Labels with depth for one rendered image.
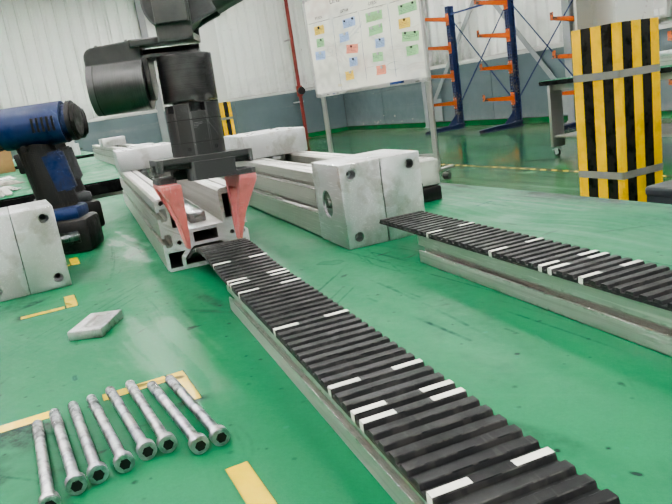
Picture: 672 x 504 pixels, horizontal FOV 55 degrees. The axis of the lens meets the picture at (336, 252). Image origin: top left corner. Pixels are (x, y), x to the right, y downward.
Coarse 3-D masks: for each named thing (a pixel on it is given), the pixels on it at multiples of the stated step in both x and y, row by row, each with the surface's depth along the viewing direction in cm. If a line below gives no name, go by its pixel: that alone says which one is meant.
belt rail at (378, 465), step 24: (240, 312) 53; (264, 336) 46; (288, 360) 41; (312, 384) 38; (336, 408) 34; (336, 432) 34; (360, 432) 30; (360, 456) 31; (384, 456) 27; (384, 480) 28
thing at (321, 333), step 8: (352, 320) 40; (360, 320) 40; (320, 328) 39; (328, 328) 39; (336, 328) 39; (344, 328) 39; (352, 328) 39; (360, 328) 39; (288, 336) 39; (296, 336) 39; (304, 336) 39; (312, 336) 38; (320, 336) 38; (328, 336) 38; (288, 344) 38; (296, 344) 38; (304, 344) 38
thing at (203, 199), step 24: (144, 192) 84; (192, 192) 95; (216, 192) 76; (144, 216) 94; (168, 216) 74; (192, 216) 79; (216, 216) 80; (168, 240) 78; (192, 240) 75; (216, 240) 76; (168, 264) 75; (192, 264) 76
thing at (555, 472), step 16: (544, 448) 24; (512, 464) 23; (528, 464) 23; (544, 464) 23; (560, 464) 23; (464, 480) 22; (480, 480) 22; (496, 480) 22; (512, 480) 22; (528, 480) 22; (544, 480) 22; (560, 480) 22; (432, 496) 22; (448, 496) 22; (464, 496) 22; (480, 496) 21; (496, 496) 21; (512, 496) 22
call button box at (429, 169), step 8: (424, 160) 94; (432, 160) 94; (424, 168) 93; (432, 168) 94; (424, 176) 94; (432, 176) 94; (424, 184) 94; (432, 184) 94; (424, 192) 94; (432, 192) 94; (440, 192) 95; (424, 200) 94; (432, 200) 95
